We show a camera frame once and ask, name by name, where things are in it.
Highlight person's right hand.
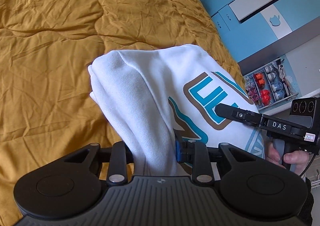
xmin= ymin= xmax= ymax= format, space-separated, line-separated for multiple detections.
xmin=265 ymin=142 xmax=309 ymax=175

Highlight blue white wardrobe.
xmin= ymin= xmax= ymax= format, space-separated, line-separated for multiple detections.
xmin=201 ymin=0 xmax=319 ymax=74

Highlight mustard yellow quilt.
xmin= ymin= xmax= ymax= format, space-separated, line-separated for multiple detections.
xmin=1 ymin=0 xmax=244 ymax=225

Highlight white shirt with teal print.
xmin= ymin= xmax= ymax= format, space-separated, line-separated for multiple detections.
xmin=88 ymin=44 xmax=265 ymax=176

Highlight shelf rack with toys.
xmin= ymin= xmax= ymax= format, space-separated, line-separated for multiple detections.
xmin=244 ymin=56 xmax=300 ymax=113

